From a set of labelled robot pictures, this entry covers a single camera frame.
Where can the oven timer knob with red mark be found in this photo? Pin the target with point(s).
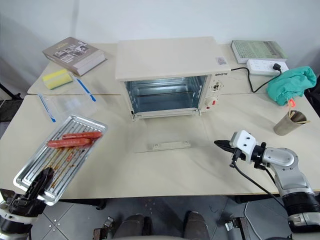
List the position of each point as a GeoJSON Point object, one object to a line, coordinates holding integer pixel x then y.
{"type": "Point", "coordinates": [211, 102]}

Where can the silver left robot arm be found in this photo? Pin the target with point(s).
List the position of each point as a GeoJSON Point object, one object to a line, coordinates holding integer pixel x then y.
{"type": "Point", "coordinates": [12, 230]}

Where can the silver ribbed baking tray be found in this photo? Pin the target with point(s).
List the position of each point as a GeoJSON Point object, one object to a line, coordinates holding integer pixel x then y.
{"type": "Point", "coordinates": [75, 162]}

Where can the oven temperature knob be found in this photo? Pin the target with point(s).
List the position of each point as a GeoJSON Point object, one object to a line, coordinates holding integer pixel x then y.
{"type": "Point", "coordinates": [217, 86]}

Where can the cream toaster oven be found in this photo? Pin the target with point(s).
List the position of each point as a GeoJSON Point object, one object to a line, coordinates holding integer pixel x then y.
{"type": "Point", "coordinates": [165, 57]}

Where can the red sausage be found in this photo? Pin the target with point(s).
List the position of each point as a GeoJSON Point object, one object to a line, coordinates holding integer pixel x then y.
{"type": "Point", "coordinates": [68, 143]}
{"type": "Point", "coordinates": [82, 135]}

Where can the small orange object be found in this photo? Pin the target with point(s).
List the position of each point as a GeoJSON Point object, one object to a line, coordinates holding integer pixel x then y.
{"type": "Point", "coordinates": [292, 102]}

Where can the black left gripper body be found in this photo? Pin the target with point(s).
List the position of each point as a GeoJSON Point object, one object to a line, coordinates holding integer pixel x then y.
{"type": "Point", "coordinates": [25, 203]}

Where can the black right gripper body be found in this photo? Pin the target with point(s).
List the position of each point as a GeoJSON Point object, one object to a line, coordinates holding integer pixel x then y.
{"type": "Point", "coordinates": [239, 154]}

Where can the white power strip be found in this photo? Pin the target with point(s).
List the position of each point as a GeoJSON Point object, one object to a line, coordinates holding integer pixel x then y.
{"type": "Point", "coordinates": [260, 67]}

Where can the dark rounded shape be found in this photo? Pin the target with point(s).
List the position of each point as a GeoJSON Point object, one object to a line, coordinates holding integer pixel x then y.
{"type": "Point", "coordinates": [133, 227]}
{"type": "Point", "coordinates": [197, 226]}

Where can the clear container with blue clips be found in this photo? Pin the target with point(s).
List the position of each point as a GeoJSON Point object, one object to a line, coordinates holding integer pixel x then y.
{"type": "Point", "coordinates": [71, 102]}

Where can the wooden sticks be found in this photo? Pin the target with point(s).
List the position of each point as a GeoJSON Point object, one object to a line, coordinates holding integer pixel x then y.
{"type": "Point", "coordinates": [291, 113]}

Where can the glass oven door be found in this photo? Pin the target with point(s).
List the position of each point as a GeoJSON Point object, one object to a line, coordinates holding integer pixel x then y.
{"type": "Point", "coordinates": [175, 130]}

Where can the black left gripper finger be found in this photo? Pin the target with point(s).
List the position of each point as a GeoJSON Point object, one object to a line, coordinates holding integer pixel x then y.
{"type": "Point", "coordinates": [41, 181]}

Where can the grey metal cup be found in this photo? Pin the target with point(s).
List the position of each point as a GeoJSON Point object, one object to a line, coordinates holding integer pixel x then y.
{"type": "Point", "coordinates": [286, 126]}

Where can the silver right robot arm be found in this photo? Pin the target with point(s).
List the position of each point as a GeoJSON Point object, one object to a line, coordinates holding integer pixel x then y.
{"type": "Point", "coordinates": [287, 170]}

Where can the yellow and white sponge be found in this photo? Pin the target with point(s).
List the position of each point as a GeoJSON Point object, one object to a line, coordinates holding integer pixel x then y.
{"type": "Point", "coordinates": [57, 79]}

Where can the green cloth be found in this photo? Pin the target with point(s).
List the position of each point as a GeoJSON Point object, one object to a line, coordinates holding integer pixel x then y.
{"type": "Point", "coordinates": [290, 83]}

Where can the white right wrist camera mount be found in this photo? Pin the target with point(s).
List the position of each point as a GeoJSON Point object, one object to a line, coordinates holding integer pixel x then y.
{"type": "Point", "coordinates": [243, 142]}

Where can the grey thick book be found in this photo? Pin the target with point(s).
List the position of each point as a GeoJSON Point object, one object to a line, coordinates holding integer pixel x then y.
{"type": "Point", "coordinates": [72, 55]}

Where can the green patterned book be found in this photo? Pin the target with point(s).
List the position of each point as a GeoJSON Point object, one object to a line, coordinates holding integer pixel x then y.
{"type": "Point", "coordinates": [257, 50]}

